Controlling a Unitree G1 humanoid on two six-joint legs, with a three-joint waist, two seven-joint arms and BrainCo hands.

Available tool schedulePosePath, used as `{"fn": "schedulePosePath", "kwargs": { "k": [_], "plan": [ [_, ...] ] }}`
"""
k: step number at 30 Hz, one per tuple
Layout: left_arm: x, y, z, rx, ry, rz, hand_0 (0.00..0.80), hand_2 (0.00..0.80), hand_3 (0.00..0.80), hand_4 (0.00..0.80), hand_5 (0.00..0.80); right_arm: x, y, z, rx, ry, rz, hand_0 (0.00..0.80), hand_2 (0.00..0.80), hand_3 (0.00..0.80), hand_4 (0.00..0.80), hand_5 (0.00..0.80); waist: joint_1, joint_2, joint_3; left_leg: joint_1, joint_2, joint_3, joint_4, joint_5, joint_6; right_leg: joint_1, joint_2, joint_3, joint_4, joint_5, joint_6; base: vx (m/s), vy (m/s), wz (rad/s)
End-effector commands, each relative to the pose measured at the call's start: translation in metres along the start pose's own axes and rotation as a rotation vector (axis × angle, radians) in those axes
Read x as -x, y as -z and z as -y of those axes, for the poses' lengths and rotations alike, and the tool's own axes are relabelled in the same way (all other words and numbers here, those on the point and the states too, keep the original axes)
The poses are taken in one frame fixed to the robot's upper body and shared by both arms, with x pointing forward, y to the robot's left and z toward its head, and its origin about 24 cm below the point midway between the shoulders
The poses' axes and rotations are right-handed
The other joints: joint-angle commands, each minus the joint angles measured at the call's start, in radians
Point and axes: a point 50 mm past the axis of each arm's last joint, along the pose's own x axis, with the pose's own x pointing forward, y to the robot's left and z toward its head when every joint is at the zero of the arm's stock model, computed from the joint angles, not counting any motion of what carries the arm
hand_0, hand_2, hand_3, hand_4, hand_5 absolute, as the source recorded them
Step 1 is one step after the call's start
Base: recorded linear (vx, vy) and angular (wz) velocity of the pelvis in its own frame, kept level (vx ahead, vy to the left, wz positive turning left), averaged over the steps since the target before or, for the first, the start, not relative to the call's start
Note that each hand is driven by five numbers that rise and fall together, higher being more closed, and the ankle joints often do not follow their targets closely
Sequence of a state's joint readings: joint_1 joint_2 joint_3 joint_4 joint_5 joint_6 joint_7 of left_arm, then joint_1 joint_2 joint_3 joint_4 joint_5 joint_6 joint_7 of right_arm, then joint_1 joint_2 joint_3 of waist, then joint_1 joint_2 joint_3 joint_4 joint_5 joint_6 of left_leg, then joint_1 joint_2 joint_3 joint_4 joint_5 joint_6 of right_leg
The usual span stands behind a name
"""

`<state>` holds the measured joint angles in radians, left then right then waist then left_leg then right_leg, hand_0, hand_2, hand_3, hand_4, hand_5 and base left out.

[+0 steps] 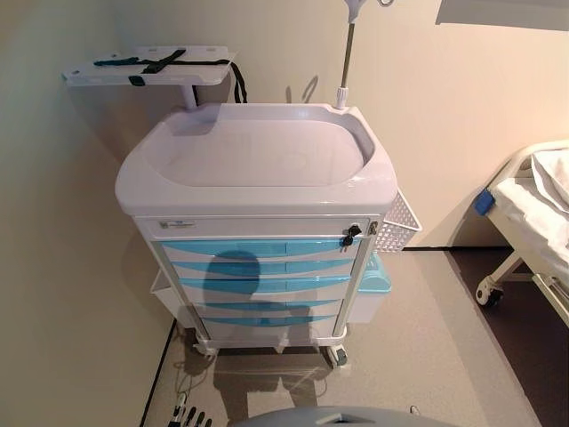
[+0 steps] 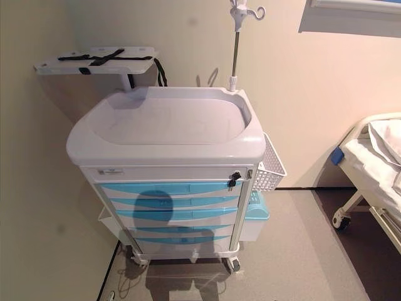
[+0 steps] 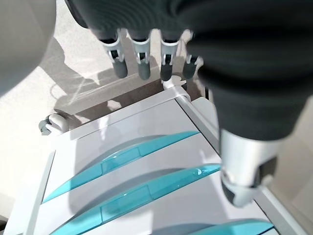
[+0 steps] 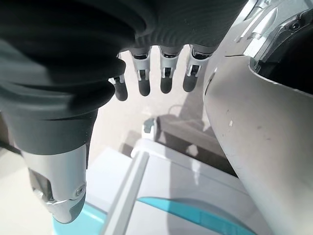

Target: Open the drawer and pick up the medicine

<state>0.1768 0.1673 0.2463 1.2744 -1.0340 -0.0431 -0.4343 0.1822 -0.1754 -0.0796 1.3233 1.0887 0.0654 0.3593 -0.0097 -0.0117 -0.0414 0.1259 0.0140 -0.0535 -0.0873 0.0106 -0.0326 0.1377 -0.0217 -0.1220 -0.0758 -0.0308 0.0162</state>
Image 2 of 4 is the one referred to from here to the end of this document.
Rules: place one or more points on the blue-fronted cart drawer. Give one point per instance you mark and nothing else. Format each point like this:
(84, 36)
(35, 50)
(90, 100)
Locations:
(175, 188)
(188, 202)
(181, 240)
(200, 214)
(185, 230)

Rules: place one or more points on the white medical cart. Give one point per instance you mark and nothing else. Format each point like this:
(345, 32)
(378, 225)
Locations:
(175, 125)

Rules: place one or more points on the black cart keys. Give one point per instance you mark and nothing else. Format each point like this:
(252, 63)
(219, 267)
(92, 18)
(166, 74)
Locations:
(233, 180)

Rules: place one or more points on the white perforated side basket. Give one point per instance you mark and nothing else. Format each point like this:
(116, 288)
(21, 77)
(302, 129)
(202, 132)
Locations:
(271, 171)

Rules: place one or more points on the white bin with blue lid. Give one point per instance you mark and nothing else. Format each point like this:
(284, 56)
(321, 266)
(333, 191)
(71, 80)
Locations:
(257, 219)

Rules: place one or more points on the white IV pole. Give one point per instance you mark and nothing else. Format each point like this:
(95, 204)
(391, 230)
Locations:
(237, 47)

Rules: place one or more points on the cart caster wheel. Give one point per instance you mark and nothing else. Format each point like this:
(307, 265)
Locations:
(235, 262)
(138, 257)

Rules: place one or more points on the blue bed corner bumper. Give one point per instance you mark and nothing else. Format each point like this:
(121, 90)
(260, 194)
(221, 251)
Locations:
(337, 155)

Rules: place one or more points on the white side shelf board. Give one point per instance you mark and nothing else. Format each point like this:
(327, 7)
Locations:
(94, 64)

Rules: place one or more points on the bed caster wheel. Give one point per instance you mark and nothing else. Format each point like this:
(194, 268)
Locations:
(341, 222)

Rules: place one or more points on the white hospital bed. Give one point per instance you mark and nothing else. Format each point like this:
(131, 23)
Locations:
(372, 175)

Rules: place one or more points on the white bed sheet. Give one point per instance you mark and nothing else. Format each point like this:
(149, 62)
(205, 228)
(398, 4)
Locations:
(380, 156)

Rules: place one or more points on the blue-framed wall panel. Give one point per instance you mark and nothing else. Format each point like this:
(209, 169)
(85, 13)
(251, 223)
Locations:
(349, 17)

